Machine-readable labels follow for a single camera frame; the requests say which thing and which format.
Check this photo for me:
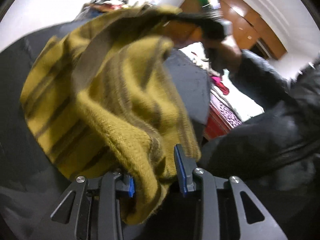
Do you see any mustard striped knit sweater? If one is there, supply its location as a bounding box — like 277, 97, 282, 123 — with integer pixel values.
20, 6, 201, 224

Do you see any person's right hand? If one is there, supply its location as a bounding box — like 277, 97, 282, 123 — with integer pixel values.
202, 35, 242, 74

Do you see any black satin bed sheet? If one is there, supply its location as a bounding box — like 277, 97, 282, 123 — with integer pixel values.
1, 20, 210, 239

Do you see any red floral bedding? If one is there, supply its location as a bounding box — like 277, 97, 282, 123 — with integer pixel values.
180, 42, 264, 140

